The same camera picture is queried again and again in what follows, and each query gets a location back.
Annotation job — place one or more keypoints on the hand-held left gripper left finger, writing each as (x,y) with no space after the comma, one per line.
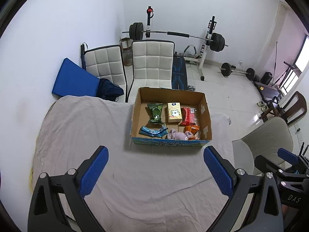
(94,171)

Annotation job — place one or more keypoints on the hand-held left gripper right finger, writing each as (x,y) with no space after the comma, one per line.
(218,172)

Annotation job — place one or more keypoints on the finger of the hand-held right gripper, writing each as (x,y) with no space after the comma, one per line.
(268,164)
(287,155)

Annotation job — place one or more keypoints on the orange snack packet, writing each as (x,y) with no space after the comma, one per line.
(193,129)

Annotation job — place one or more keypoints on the purple sock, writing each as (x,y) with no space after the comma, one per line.
(178,135)

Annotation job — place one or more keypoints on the cardboard box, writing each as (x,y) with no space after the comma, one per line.
(169,143)

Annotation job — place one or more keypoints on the red snack packet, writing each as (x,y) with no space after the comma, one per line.
(188,116)

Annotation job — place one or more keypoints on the blue snack packet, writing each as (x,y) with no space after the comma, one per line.
(152,131)

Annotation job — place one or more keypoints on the yellow tissue pack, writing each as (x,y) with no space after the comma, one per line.
(174,113)

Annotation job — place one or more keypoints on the green snack packet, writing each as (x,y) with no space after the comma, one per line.
(155,113)

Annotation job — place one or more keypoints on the grey plastic chair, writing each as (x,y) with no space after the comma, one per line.
(268,140)

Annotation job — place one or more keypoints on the grey bed sheet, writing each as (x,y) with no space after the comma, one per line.
(96,125)

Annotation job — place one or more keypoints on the dark wooden chair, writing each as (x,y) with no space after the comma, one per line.
(295,106)

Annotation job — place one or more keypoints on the white shoe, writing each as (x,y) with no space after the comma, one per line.
(261,104)
(264,108)

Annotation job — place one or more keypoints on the black speaker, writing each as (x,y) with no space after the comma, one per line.
(266,78)

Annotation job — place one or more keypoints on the black tripod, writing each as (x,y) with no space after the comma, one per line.
(287,73)

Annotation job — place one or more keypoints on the dark blue jacket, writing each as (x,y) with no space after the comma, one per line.
(109,90)

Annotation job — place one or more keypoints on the window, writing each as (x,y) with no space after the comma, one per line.
(298,67)

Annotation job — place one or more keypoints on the blue foam mat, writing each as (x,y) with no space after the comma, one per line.
(72,79)

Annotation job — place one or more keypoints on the thin black rod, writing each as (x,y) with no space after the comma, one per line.
(275,60)

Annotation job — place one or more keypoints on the short barbell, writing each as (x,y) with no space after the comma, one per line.
(225,69)

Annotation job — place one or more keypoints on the black and blue weight bench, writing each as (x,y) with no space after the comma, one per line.
(178,72)

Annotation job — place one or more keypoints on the white padded chair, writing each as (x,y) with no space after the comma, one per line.
(103,62)
(152,62)

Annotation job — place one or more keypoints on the black and blue pole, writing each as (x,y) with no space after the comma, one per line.
(83,55)

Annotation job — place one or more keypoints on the white barbell rack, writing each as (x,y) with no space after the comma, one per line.
(204,55)

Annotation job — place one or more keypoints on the long barbell with black plates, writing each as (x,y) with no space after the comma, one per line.
(176,34)

